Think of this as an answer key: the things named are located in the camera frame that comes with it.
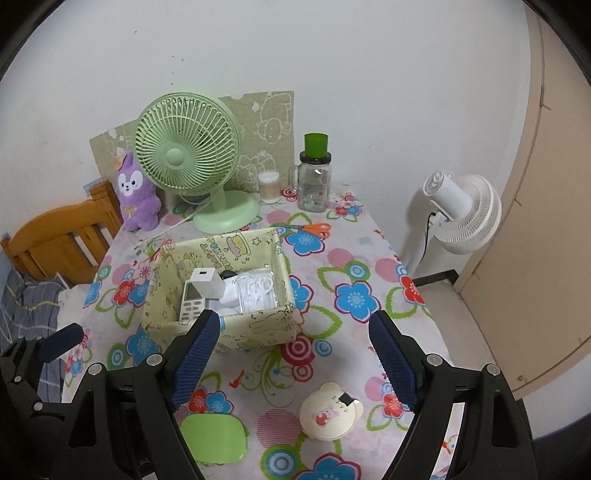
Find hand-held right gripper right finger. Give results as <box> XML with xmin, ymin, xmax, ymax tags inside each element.
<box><xmin>368</xmin><ymin>309</ymin><xmax>536</xmax><ymax>480</ymax></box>

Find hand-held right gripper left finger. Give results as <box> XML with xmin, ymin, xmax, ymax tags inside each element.
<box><xmin>58</xmin><ymin>309</ymin><xmax>221</xmax><ymax>480</ymax></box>

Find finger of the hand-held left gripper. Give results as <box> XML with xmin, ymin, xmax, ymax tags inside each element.
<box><xmin>0</xmin><ymin>323</ymin><xmax>84</xmax><ymax>416</ymax></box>

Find white remote control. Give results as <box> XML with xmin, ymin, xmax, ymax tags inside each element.
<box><xmin>178</xmin><ymin>279</ymin><xmax>207</xmax><ymax>322</ymax></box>

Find cartoon printed storage box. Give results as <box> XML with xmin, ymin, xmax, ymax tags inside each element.
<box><xmin>141</xmin><ymin>227</ymin><xmax>296</xmax><ymax>354</ymax></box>

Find white square power adapter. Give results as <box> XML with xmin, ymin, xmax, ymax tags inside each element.
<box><xmin>186</xmin><ymin>268</ymin><xmax>228</xmax><ymax>301</ymax></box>

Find clear bag of white cable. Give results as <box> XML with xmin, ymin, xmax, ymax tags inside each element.
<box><xmin>236</xmin><ymin>271</ymin><xmax>281</xmax><ymax>315</ymax></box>

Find grey plaid bedding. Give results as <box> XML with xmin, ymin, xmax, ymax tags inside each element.
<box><xmin>0</xmin><ymin>265</ymin><xmax>70</xmax><ymax>402</ymax></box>

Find cream bear compact mirror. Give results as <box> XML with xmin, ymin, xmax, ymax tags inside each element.
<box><xmin>299</xmin><ymin>382</ymin><xmax>364</xmax><ymax>440</ymax></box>

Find wooden bed headboard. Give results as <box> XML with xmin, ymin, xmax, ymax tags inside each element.
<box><xmin>0</xmin><ymin>180</ymin><xmax>124</xmax><ymax>284</ymax></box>

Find floral tablecloth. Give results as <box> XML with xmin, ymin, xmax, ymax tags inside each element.
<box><xmin>60</xmin><ymin>187</ymin><xmax>467</xmax><ymax>480</ymax></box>

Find purple plush toy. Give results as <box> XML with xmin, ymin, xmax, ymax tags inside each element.
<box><xmin>114</xmin><ymin>150</ymin><xmax>161</xmax><ymax>232</ymax></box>

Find white standing fan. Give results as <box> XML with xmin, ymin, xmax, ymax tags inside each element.
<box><xmin>398</xmin><ymin>172</ymin><xmax>502</xmax><ymax>278</ymax></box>

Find glass jar mug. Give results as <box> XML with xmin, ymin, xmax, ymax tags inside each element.
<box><xmin>290</xmin><ymin>151</ymin><xmax>334</xmax><ymax>213</ymax></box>

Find cotton swab jar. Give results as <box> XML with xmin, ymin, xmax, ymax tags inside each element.
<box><xmin>257</xmin><ymin>171</ymin><xmax>281</xmax><ymax>205</ymax></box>

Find beige door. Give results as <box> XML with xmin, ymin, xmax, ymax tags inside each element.
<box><xmin>455</xmin><ymin>14</ymin><xmax>591</xmax><ymax>402</ymax></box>

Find green desk fan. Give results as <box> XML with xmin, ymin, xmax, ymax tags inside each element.
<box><xmin>135</xmin><ymin>92</ymin><xmax>260</xmax><ymax>234</ymax></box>

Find white fan power cable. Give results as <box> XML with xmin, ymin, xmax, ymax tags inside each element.
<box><xmin>157</xmin><ymin>198</ymin><xmax>217</xmax><ymax>238</ymax></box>

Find orange handled scissors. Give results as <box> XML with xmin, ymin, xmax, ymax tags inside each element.
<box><xmin>272</xmin><ymin>223</ymin><xmax>332</xmax><ymax>239</ymax></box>

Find cartoon patterned wall board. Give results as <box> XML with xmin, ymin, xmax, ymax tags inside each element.
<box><xmin>89</xmin><ymin>90</ymin><xmax>296</xmax><ymax>204</ymax></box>

